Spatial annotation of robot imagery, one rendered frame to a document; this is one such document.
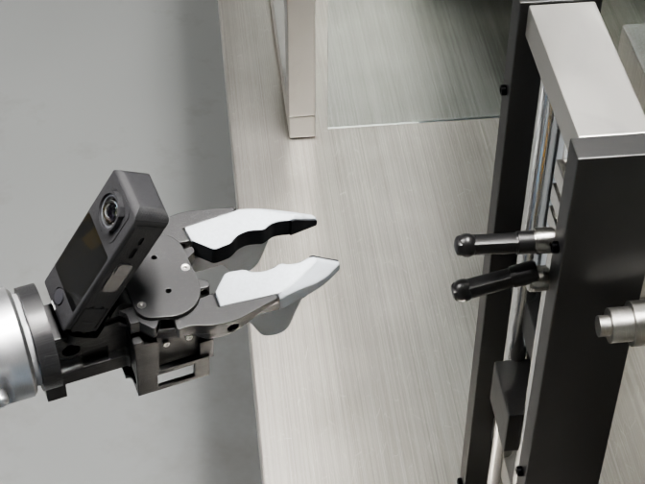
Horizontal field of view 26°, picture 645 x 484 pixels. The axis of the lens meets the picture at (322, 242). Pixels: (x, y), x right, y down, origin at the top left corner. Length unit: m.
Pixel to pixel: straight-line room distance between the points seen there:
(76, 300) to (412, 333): 0.53
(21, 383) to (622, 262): 0.39
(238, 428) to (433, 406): 1.17
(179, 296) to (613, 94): 0.32
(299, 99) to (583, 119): 0.82
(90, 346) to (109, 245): 0.10
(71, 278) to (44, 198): 2.00
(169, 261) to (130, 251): 0.07
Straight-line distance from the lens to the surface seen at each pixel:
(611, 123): 0.75
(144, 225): 0.86
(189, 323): 0.91
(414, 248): 1.45
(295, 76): 1.52
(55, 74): 3.24
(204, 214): 0.97
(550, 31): 0.81
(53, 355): 0.91
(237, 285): 0.93
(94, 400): 2.51
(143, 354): 0.94
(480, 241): 0.77
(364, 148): 1.57
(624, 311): 0.78
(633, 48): 1.28
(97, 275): 0.88
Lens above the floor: 1.90
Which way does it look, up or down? 43 degrees down
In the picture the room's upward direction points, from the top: straight up
